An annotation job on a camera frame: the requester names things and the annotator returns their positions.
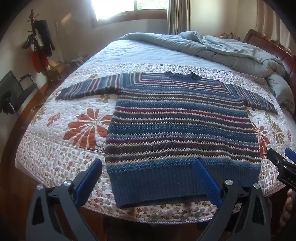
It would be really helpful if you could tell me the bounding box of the grey duvet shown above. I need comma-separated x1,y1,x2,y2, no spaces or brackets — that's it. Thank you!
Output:
118,30,295,114

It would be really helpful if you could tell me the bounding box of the red garment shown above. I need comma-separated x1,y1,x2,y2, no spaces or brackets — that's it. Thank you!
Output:
31,50,49,73

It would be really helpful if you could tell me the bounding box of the patterned pillow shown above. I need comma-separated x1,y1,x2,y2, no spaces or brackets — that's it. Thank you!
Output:
214,32,242,40

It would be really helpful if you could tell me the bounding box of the black chair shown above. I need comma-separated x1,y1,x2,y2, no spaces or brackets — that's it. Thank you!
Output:
0,70,40,114

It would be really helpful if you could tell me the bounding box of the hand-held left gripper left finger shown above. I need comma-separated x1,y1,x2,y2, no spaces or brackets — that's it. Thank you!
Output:
25,158,103,241

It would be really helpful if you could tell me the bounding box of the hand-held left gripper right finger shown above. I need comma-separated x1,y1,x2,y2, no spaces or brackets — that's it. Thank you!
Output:
194,158,273,241

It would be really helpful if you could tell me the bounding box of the window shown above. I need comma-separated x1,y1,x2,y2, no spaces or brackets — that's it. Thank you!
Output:
91,0,168,22

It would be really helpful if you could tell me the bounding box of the wooden coat rack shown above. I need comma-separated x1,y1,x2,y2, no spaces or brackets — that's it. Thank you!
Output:
22,9,59,98

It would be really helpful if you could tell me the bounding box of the striped knitted sweater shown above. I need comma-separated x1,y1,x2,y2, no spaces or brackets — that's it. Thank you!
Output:
55,71,278,209

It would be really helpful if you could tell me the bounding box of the beige curtain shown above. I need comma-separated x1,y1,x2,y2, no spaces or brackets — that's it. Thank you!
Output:
166,0,191,35

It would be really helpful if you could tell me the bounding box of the floral quilted bedspread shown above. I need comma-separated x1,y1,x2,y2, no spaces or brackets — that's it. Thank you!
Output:
14,38,292,226

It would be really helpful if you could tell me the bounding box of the black jacket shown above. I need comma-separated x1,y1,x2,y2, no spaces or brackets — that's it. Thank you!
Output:
36,20,56,56

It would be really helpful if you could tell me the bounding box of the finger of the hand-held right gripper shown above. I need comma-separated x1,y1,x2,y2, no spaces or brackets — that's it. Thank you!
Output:
284,148,296,164
267,148,286,169

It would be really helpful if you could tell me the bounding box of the person's right hand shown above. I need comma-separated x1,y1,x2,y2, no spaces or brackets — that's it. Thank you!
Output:
279,189,296,229

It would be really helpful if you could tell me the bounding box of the wooden headboard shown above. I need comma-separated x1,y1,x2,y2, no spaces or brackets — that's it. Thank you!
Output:
243,28,296,102

